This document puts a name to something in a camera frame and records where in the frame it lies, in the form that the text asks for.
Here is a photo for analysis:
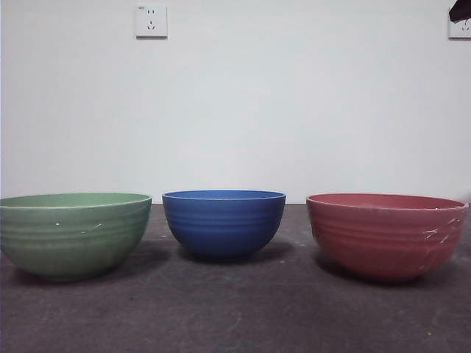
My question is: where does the red ribbed bowl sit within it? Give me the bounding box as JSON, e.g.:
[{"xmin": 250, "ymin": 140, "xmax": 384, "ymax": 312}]
[{"xmin": 305, "ymin": 192, "xmax": 470, "ymax": 284}]

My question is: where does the green ribbed bowl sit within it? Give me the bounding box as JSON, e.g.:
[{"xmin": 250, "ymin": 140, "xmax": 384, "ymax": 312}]
[{"xmin": 0, "ymin": 192, "xmax": 153, "ymax": 283}]

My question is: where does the blue ribbed bowl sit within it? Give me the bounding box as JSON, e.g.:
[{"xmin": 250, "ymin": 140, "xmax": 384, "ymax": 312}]
[{"xmin": 162, "ymin": 189, "xmax": 288, "ymax": 264}]

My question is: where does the white wall socket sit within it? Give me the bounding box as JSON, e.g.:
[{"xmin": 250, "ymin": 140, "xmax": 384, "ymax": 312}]
[
  {"xmin": 135, "ymin": 4, "xmax": 169, "ymax": 40},
  {"xmin": 447, "ymin": 10, "xmax": 471, "ymax": 41}
]

